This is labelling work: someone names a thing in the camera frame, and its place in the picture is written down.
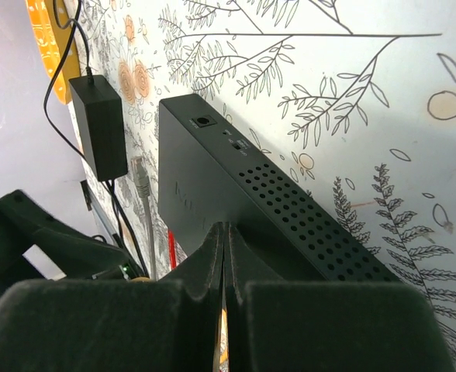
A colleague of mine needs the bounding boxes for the black network switch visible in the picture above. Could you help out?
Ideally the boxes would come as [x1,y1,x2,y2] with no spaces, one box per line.
[158,94,396,282]

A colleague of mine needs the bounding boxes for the floral table mat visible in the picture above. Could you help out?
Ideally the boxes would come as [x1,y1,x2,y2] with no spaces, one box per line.
[67,1,456,367]

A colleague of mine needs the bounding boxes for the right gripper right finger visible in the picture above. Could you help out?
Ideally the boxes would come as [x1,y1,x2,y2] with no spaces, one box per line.
[223,225,455,371]

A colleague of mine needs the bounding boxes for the yellow dotted plate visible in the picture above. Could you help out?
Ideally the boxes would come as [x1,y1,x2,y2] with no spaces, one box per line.
[25,0,81,105]

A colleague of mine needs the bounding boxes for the grey ethernet cable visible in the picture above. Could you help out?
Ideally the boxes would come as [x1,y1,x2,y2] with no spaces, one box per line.
[130,154,158,282]

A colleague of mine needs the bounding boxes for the black power adapter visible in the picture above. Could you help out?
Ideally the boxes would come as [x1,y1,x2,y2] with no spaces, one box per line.
[69,75,128,181]

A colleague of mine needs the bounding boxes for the red ethernet cable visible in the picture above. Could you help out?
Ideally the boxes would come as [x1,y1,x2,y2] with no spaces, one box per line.
[168,228,176,272]

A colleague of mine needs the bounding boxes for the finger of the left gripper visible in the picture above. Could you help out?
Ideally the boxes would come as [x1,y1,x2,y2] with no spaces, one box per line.
[0,190,143,297]

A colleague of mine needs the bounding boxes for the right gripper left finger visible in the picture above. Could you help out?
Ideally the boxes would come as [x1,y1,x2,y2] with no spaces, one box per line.
[0,222,225,371]

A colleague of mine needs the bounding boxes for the black power cable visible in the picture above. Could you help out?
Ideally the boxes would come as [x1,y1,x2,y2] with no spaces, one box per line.
[43,0,151,278]

